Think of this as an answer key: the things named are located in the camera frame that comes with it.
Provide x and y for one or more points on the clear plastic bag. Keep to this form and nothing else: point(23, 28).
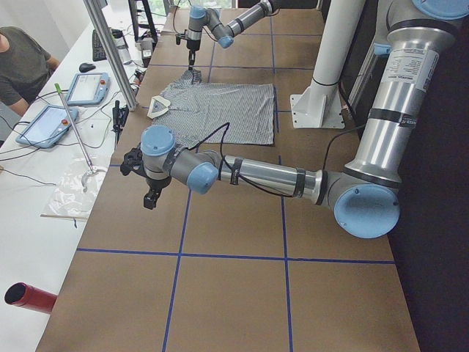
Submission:
point(69, 200)

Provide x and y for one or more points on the red cylinder tube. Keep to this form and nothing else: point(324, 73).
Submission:
point(30, 297)

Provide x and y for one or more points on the striped polo shirt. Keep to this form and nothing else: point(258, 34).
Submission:
point(198, 111)

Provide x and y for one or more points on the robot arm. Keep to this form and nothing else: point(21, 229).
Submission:
point(224, 34)
point(351, 175)

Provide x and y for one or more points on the metal reacher grabber tool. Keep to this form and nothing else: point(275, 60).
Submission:
point(92, 169)

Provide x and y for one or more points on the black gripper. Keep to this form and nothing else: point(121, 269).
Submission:
point(154, 184)
point(192, 45)

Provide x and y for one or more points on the aluminium frame post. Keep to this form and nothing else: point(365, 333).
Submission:
point(98, 20)

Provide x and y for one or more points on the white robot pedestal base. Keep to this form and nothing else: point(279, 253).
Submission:
point(345, 55)

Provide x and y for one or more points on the blue teach pendant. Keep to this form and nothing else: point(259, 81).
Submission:
point(46, 129)
point(88, 89)

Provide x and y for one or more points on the far blue teach pendant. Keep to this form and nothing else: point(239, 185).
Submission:
point(88, 89)

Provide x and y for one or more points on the near blue teach pendant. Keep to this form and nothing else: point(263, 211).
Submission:
point(46, 129)

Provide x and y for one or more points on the seated person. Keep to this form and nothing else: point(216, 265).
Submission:
point(25, 69)

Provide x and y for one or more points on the black computer mouse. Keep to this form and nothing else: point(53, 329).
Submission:
point(86, 67)

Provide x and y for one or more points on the black keyboard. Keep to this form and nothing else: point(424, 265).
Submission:
point(98, 51)

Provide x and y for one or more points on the black tool on table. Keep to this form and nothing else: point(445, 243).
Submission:
point(119, 117)

